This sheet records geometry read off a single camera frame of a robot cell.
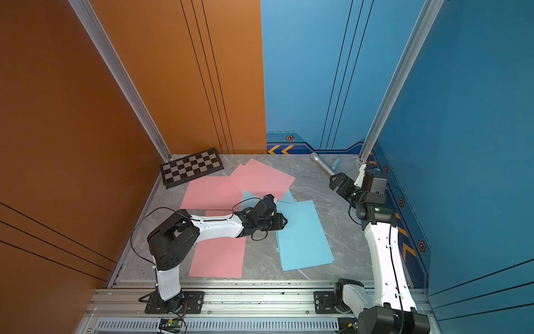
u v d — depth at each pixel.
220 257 0.78
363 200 0.55
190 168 1.11
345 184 0.66
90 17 0.71
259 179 1.11
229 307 0.73
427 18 0.71
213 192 1.08
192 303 0.74
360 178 0.66
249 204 0.81
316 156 1.16
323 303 0.72
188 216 0.52
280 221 0.79
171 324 0.71
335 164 1.09
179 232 0.54
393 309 0.37
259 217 0.71
